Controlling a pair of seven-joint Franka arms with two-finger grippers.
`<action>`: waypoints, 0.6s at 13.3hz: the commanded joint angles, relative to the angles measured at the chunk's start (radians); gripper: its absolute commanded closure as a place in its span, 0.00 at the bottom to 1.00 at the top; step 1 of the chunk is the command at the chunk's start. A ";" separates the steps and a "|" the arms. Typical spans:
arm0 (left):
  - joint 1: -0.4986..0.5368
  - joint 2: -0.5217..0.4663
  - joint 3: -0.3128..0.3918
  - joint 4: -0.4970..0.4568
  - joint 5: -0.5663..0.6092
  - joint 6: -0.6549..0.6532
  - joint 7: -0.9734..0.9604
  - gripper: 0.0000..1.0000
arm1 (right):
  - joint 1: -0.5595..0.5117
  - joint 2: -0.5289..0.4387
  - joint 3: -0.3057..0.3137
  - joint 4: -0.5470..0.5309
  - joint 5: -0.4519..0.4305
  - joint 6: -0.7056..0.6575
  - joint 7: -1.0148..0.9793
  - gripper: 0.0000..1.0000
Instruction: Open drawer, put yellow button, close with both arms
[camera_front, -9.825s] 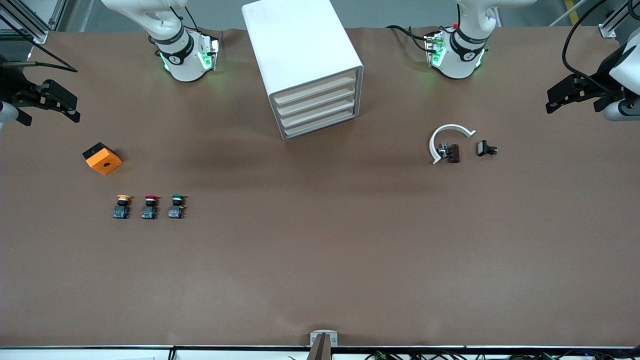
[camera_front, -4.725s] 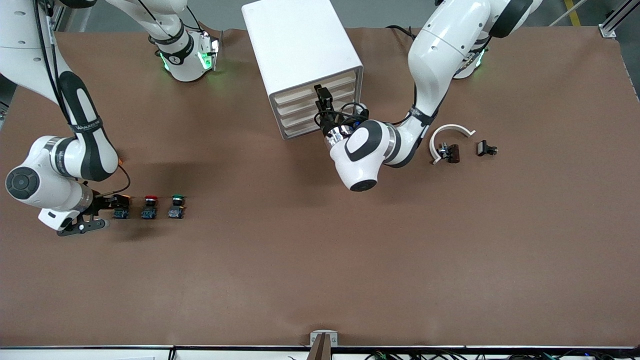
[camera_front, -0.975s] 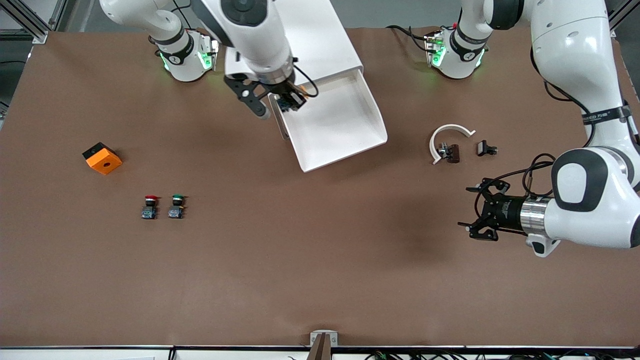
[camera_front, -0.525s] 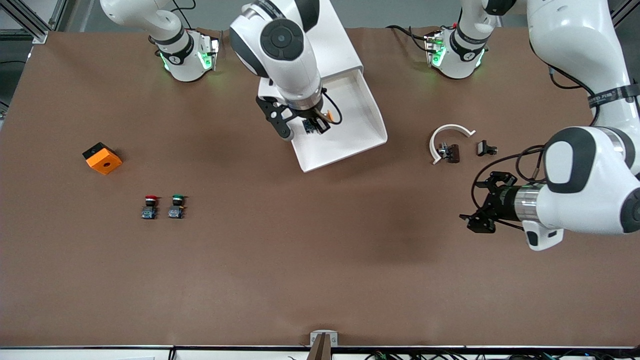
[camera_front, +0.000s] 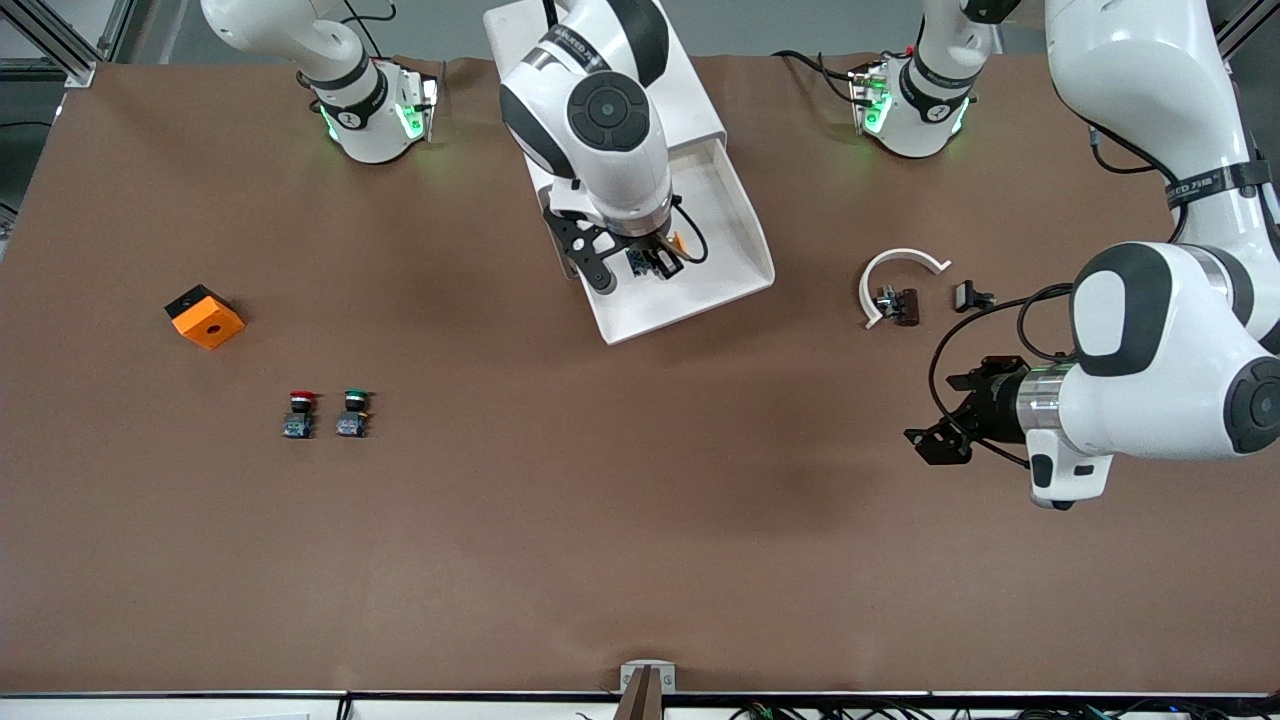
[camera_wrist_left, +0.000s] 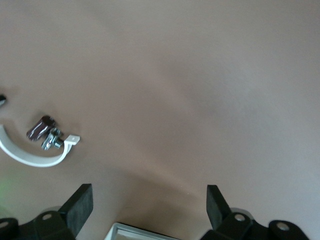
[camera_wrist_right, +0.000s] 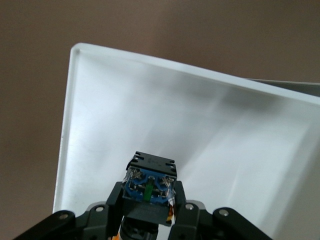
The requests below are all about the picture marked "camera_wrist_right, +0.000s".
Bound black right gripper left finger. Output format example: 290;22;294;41
14;181;126;240

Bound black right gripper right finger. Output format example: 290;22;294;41
169;179;274;240

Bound yellow push button switch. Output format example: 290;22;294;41
116;149;179;240

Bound brown table cover sheet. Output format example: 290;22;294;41
0;0;320;226

